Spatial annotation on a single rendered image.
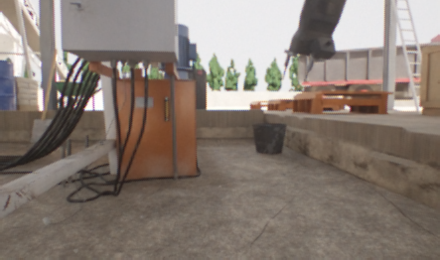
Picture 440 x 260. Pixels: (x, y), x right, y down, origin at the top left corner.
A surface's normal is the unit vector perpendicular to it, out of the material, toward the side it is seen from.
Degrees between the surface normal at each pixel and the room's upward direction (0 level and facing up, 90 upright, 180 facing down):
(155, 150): 90
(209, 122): 90
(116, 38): 90
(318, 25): 122
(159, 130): 90
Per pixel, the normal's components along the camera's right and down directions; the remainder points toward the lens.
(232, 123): 0.13, 0.07
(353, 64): -0.43, 0.07
